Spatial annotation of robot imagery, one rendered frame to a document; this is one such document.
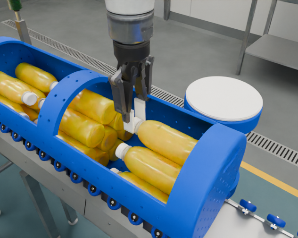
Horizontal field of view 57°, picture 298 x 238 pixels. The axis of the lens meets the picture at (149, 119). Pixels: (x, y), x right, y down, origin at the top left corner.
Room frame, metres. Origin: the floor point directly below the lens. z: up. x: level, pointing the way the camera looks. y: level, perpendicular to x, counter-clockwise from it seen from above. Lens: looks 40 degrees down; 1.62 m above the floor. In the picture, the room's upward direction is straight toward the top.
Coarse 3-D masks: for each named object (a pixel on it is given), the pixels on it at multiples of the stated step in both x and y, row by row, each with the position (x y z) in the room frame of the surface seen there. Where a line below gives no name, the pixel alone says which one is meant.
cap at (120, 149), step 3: (120, 144) 0.48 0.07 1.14; (123, 144) 0.48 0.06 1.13; (126, 144) 0.49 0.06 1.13; (117, 147) 0.47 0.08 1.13; (120, 147) 0.47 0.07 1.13; (123, 147) 0.47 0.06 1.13; (117, 150) 0.47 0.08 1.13; (120, 150) 0.47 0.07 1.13; (117, 153) 0.46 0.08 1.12; (120, 153) 0.46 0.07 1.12; (117, 156) 0.46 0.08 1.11; (120, 156) 0.46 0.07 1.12
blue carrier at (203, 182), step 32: (0, 64) 0.88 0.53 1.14; (32, 64) 0.98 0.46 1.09; (64, 64) 0.85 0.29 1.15; (64, 96) 0.57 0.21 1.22; (32, 128) 0.55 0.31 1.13; (192, 128) 0.57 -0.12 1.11; (224, 128) 0.44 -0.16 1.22; (64, 160) 0.47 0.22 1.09; (192, 160) 0.35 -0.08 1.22; (224, 160) 0.35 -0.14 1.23; (128, 192) 0.35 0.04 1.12; (192, 192) 0.30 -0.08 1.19; (224, 192) 0.40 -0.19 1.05; (160, 224) 0.30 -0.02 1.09; (192, 224) 0.27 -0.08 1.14
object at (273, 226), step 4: (228, 200) 0.46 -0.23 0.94; (232, 204) 0.45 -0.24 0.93; (236, 204) 0.44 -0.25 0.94; (240, 208) 0.42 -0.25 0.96; (244, 212) 0.41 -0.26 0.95; (248, 212) 0.40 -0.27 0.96; (256, 216) 0.41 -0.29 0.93; (264, 220) 0.40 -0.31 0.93; (268, 224) 0.37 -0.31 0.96; (272, 224) 0.37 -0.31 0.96; (272, 228) 0.36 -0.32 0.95; (276, 228) 0.36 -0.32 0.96; (280, 228) 0.38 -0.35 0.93; (284, 232) 0.36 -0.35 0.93; (288, 232) 0.37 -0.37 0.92; (292, 236) 0.35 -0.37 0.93
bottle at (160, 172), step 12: (132, 156) 0.44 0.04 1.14; (144, 156) 0.43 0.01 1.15; (156, 156) 0.43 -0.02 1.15; (132, 168) 0.42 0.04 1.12; (144, 168) 0.40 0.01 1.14; (156, 168) 0.40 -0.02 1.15; (168, 168) 0.39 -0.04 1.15; (180, 168) 0.40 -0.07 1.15; (156, 180) 0.38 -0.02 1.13; (168, 180) 0.37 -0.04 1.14; (168, 192) 0.36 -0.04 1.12
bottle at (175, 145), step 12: (144, 132) 0.48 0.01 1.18; (156, 132) 0.47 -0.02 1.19; (168, 132) 0.46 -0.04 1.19; (180, 132) 0.47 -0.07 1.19; (144, 144) 0.47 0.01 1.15; (156, 144) 0.45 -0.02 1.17; (168, 144) 0.44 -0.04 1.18; (180, 144) 0.43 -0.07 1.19; (192, 144) 0.43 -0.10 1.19; (168, 156) 0.43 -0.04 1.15; (180, 156) 0.41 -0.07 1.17
